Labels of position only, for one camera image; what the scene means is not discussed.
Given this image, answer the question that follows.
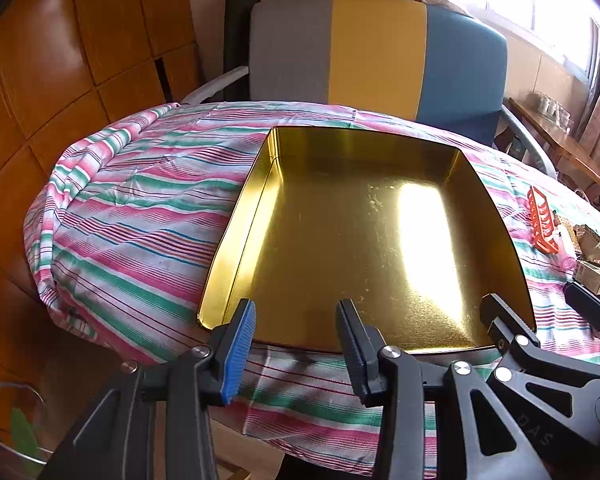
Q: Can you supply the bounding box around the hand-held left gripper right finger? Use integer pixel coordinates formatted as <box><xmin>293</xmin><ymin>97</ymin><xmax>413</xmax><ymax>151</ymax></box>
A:
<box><xmin>335</xmin><ymin>299</ymin><xmax>553</xmax><ymax>480</ymax></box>

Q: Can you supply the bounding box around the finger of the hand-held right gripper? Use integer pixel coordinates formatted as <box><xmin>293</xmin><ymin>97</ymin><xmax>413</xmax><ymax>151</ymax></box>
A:
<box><xmin>480</xmin><ymin>294</ymin><xmax>543</xmax><ymax>361</ymax></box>
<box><xmin>564</xmin><ymin>280</ymin><xmax>600</xmax><ymax>368</ymax></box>

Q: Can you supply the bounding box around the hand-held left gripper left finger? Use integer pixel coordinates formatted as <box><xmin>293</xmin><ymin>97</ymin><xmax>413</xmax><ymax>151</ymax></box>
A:
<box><xmin>37</xmin><ymin>299</ymin><xmax>257</xmax><ymax>480</ymax></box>

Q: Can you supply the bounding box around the silver orange snack packet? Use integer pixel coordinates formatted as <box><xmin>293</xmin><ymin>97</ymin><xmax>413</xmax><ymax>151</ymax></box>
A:
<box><xmin>575</xmin><ymin>222</ymin><xmax>600</xmax><ymax>263</ymax></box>

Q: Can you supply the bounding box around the gold metal tin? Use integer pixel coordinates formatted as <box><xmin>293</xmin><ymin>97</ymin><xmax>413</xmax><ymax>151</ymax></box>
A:
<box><xmin>196</xmin><ymin>126</ymin><xmax>537</xmax><ymax>353</ymax></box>

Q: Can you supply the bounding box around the orange plastic rack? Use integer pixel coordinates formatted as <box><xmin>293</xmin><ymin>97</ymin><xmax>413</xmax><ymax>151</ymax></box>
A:
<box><xmin>527</xmin><ymin>185</ymin><xmax>561</xmax><ymax>255</ymax></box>

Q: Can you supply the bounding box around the pink green striped tablecloth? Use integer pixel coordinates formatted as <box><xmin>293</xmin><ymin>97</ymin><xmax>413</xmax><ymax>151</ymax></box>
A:
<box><xmin>22</xmin><ymin>101</ymin><xmax>600</xmax><ymax>478</ymax></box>

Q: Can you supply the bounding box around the wooden side table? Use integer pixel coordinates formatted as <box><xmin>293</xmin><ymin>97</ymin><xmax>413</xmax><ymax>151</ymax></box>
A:
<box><xmin>507</xmin><ymin>97</ymin><xmax>600</xmax><ymax>193</ymax></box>

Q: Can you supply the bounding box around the tray of white cups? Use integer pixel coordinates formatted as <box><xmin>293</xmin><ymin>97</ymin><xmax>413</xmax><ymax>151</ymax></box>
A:
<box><xmin>527</xmin><ymin>91</ymin><xmax>576</xmax><ymax>128</ymax></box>

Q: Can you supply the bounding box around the grey yellow blue armchair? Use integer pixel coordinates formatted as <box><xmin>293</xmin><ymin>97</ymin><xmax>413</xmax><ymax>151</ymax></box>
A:
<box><xmin>180</xmin><ymin>0</ymin><xmax>561</xmax><ymax>181</ymax></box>

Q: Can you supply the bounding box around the window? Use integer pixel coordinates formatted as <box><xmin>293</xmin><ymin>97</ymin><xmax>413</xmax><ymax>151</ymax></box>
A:
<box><xmin>445</xmin><ymin>0</ymin><xmax>600</xmax><ymax>81</ymax></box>

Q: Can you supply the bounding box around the wooden panelled cabinet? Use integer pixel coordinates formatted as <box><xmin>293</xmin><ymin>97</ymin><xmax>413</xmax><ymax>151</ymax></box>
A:
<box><xmin>0</xmin><ymin>0</ymin><xmax>201</xmax><ymax>411</ymax></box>

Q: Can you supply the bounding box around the wooden table frame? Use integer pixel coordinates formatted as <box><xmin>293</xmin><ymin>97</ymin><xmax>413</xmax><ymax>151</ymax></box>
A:
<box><xmin>207</xmin><ymin>407</ymin><xmax>287</xmax><ymax>480</ymax></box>

